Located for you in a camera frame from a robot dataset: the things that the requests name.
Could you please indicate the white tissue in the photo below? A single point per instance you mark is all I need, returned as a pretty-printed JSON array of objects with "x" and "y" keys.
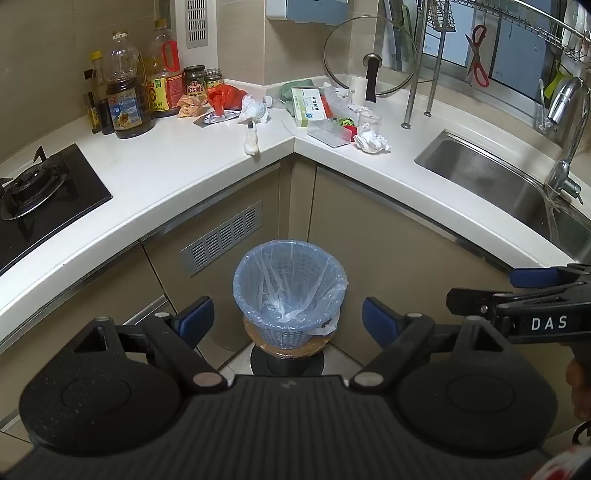
[
  {"x": 332, "y": 87},
  {"x": 253, "y": 110},
  {"x": 356, "y": 109},
  {"x": 371, "y": 141}
]

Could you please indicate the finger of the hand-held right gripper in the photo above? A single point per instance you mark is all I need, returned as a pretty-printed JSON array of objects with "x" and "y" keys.
[
  {"x": 528, "y": 277},
  {"x": 471, "y": 301}
]

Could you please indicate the beige paper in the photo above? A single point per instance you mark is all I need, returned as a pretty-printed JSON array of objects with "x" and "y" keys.
[{"x": 191, "y": 105}]

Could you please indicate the beige kitchen cabinet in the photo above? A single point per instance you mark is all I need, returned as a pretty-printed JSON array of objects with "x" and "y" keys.
[{"x": 415, "y": 258}]

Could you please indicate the clear glass cup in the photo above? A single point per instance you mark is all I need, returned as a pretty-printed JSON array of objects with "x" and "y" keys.
[{"x": 371, "y": 121}]

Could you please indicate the orange plastic bag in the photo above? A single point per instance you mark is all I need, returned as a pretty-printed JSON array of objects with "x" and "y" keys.
[{"x": 224, "y": 98}]

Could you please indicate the white green medicine box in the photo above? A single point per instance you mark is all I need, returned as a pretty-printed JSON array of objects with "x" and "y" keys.
[{"x": 311, "y": 108}]

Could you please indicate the chrome faucet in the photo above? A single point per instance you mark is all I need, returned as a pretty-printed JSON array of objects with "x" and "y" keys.
[{"x": 565, "y": 97}]

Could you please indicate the cutting board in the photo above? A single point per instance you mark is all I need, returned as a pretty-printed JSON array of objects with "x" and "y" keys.
[{"x": 392, "y": 14}]

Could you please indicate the clear plastic tray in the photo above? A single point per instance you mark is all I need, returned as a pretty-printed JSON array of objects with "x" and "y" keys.
[{"x": 328, "y": 132}]

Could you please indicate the white wall vent panel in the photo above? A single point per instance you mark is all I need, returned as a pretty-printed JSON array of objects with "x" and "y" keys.
[{"x": 197, "y": 23}]

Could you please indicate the light blue wall appliance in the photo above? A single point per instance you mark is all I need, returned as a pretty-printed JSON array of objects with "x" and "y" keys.
[{"x": 307, "y": 10}]

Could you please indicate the green plastic utensil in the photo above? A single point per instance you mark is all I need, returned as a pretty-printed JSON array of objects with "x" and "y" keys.
[{"x": 556, "y": 81}]

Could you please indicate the white plate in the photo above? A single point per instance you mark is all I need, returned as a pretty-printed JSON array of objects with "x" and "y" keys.
[{"x": 577, "y": 27}]

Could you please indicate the small white plastic bottle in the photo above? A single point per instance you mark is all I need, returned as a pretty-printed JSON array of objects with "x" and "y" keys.
[{"x": 251, "y": 144}]

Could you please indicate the round wooden stool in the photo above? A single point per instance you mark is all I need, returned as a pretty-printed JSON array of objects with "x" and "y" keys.
[{"x": 295, "y": 353}]

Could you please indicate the person's right hand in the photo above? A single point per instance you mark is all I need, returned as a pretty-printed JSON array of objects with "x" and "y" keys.
[{"x": 580, "y": 387}]

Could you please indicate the stainless steel sink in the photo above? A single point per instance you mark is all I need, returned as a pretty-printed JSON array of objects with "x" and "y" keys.
[{"x": 485, "y": 180}]

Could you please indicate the grey cabinet vent grille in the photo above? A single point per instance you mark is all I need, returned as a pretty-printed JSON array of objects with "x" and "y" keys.
[{"x": 221, "y": 240}]

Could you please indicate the small dark sauce bottle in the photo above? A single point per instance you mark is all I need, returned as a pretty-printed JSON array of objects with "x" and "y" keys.
[{"x": 91, "y": 110}]

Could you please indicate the green patterned wrapper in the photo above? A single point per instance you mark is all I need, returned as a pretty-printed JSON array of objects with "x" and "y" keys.
[{"x": 344, "y": 122}]

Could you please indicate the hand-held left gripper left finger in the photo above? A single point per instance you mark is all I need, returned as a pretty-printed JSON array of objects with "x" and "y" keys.
[{"x": 196, "y": 319}]

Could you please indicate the blue plastic waste basket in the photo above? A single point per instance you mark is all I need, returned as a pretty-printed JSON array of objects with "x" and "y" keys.
[{"x": 286, "y": 336}]

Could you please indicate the red scissors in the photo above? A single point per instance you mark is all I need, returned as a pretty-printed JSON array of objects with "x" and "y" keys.
[{"x": 480, "y": 69}]

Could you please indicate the green cloth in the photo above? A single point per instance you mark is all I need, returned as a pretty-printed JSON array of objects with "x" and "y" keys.
[{"x": 291, "y": 94}]

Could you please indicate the yellow-capped sauce bottle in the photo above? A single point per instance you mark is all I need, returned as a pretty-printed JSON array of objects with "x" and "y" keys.
[{"x": 98, "y": 85}]

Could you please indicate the metal dish rack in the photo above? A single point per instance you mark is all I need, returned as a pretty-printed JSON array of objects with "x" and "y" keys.
[{"x": 418, "y": 69}]

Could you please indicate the clear plastic bag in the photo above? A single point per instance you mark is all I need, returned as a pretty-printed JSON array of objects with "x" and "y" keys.
[{"x": 337, "y": 102}]

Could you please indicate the silver foil wrapper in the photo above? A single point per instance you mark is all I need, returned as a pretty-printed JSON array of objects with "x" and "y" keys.
[{"x": 213, "y": 120}]

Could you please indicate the yellow-labelled glass jar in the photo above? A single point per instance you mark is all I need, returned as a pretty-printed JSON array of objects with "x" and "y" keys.
[{"x": 213, "y": 79}]

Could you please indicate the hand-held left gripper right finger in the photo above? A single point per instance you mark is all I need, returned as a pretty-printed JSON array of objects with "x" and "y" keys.
[{"x": 379, "y": 321}]

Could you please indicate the glass pot lid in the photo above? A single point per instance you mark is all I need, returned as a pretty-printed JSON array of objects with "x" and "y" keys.
[{"x": 371, "y": 74}]

